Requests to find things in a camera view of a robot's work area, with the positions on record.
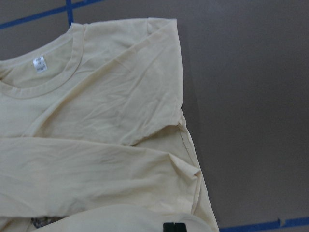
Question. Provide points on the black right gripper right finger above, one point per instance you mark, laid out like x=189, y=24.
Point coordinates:
x=180, y=227

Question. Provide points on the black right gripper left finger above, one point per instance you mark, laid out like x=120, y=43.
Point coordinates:
x=168, y=227

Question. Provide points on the beige long-sleeve printed shirt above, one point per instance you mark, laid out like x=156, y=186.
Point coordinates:
x=93, y=137

